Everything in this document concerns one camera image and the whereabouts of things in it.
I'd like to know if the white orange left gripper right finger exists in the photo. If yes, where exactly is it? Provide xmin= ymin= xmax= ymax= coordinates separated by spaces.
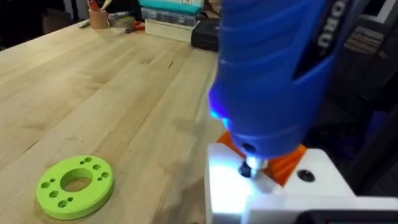
xmin=264 ymin=144 xmax=356 ymax=197

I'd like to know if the white orange left gripper left finger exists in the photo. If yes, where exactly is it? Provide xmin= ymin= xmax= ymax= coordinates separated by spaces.
xmin=204 ymin=130 xmax=275 ymax=224

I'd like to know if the blue electric screwdriver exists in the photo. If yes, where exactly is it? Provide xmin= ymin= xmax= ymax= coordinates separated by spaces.
xmin=207 ymin=0 xmax=371 ymax=182

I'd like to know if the green disc with holes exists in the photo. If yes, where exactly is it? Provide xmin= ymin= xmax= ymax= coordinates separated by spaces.
xmin=35 ymin=154 xmax=115 ymax=221

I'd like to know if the black case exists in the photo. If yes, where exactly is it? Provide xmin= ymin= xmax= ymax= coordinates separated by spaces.
xmin=190 ymin=17 xmax=220 ymax=52

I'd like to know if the pale wooden box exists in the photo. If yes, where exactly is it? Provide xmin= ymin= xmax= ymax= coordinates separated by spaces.
xmin=144 ymin=19 xmax=198 ymax=43

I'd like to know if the clear plastic parts box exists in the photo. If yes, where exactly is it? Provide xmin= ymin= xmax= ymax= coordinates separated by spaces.
xmin=141 ymin=7 xmax=200 ymax=27

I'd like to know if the teal lidded box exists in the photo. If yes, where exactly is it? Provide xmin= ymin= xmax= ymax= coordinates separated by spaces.
xmin=138 ymin=0 xmax=205 ymax=16

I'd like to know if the brown cup with pens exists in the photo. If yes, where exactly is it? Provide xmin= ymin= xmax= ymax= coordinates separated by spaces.
xmin=86 ymin=0 xmax=113 ymax=30

